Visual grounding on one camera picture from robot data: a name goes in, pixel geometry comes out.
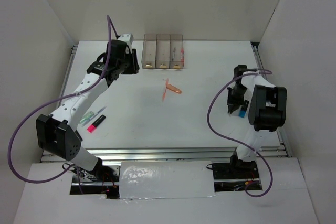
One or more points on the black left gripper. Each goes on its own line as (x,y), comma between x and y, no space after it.
(134,66)

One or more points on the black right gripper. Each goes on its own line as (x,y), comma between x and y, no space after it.
(233,104)

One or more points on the blue black highlighter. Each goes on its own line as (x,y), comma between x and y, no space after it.
(243,109)

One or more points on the orange pen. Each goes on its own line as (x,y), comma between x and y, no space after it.
(182,55)
(165,89)

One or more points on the grey black pen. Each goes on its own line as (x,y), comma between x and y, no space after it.
(174,54)

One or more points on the blue transparent pen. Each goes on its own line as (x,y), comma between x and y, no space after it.
(93,116)

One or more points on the pink black highlighter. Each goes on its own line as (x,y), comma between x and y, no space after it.
(96,123)

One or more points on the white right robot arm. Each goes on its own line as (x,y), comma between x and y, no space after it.
(267,112)

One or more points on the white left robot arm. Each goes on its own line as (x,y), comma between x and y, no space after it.
(57,133)

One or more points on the left brown transparent container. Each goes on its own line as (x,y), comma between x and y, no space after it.
(149,51)

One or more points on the orange pen cap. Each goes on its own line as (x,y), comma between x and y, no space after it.
(174,89)

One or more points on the right brown transparent container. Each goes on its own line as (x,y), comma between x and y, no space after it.
(176,40)

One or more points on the white front cover panel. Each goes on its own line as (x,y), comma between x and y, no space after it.
(167,180)

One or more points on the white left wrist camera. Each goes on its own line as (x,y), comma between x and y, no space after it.
(128,38)

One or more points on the aluminium frame rail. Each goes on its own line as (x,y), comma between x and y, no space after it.
(190,125)

